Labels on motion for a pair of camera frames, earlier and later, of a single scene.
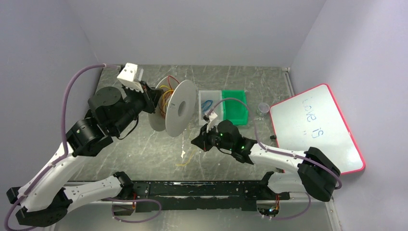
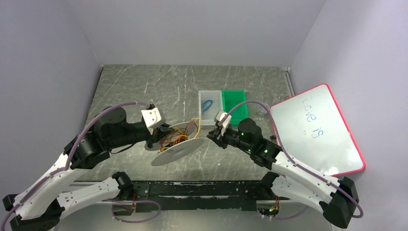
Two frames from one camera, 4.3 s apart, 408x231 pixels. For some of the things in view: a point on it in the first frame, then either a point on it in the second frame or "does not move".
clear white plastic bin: x=215 y=96 does not move
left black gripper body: x=151 y=99 -> x=153 y=137
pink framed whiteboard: x=312 y=119 does not move
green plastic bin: x=233 y=110 does not move
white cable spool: x=175 y=110 -> x=179 y=141
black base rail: x=223 y=196 does not move
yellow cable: x=187 y=162 -> x=198 y=130
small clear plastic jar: x=262 y=109 does not move
